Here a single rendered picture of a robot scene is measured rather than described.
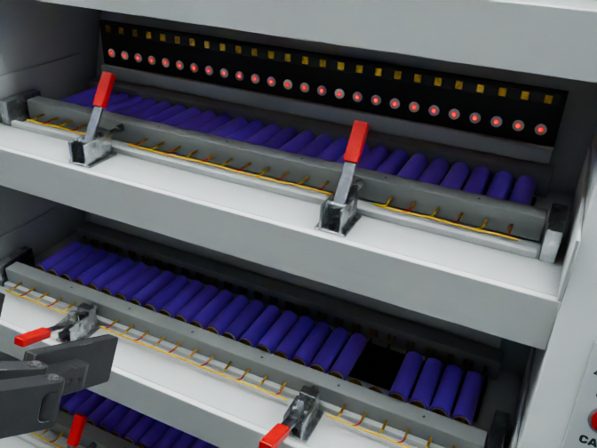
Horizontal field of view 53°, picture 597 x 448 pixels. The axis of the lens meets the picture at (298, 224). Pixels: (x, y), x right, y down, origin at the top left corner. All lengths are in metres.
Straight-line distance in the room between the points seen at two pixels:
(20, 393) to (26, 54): 0.53
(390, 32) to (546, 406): 0.30
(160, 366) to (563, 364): 0.38
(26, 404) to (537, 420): 0.35
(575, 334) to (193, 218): 0.32
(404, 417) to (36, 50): 0.57
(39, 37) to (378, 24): 0.45
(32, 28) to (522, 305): 0.60
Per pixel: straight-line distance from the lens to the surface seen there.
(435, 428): 0.56
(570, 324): 0.47
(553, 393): 0.48
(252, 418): 0.58
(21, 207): 0.81
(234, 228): 0.52
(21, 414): 0.32
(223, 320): 0.66
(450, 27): 0.46
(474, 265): 0.48
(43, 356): 0.36
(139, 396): 0.64
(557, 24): 0.45
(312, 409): 0.56
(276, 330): 0.64
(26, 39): 0.78
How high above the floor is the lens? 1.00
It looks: 14 degrees down
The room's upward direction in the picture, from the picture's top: 10 degrees clockwise
